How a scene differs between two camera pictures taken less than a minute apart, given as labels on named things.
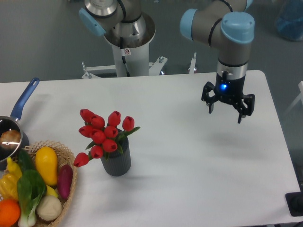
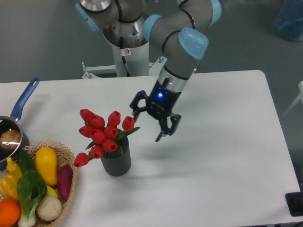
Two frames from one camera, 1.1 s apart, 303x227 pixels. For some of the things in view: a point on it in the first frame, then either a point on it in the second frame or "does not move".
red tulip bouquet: [105, 139] does not move
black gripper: [230, 91] → [161, 101]
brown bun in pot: [10, 139] does not move
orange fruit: [10, 212] does not move
